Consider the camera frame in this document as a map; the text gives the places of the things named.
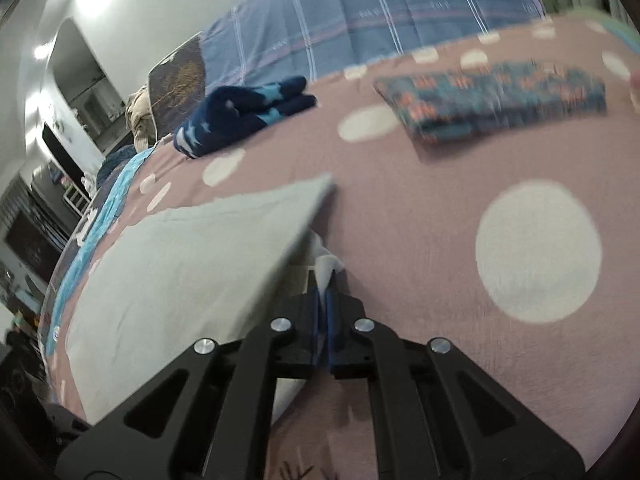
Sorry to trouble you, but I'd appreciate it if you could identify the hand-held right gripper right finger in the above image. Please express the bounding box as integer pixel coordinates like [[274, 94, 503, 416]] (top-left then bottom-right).
[[324, 289, 586, 480]]

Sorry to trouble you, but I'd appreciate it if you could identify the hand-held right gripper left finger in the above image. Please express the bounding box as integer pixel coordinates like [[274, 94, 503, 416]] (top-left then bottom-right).
[[57, 289, 323, 480]]

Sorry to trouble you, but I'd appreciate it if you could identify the grey long-sleeve shirt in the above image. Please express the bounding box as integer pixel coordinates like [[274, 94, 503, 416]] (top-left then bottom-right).
[[65, 172, 347, 426]]

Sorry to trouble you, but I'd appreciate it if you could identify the beige clothes pile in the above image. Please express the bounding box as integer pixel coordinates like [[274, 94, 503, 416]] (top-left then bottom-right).
[[125, 85, 162, 147]]

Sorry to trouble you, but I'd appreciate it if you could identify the pink polka-dot bed blanket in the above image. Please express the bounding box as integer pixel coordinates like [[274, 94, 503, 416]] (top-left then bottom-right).
[[42, 7, 640, 480]]

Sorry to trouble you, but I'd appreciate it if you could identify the light blue cloth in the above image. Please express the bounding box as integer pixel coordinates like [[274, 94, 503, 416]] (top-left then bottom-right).
[[49, 157, 151, 343]]

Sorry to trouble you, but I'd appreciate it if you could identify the navy star-print folded garment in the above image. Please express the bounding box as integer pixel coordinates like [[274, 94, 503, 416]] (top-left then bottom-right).
[[172, 76, 317, 160]]

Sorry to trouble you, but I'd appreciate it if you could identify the floral folded garment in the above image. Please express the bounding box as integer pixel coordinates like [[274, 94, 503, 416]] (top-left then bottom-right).
[[372, 59, 608, 148]]

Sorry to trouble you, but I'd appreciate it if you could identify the dark tree-print pillow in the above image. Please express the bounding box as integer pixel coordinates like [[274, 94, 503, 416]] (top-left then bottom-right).
[[148, 31, 208, 139]]

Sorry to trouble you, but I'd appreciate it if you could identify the blue plaid blanket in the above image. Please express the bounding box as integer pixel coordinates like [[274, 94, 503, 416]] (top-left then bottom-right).
[[200, 0, 547, 87]]

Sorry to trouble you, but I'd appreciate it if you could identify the green pillow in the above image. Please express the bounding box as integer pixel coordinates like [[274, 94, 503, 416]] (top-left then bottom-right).
[[570, 6, 640, 36]]

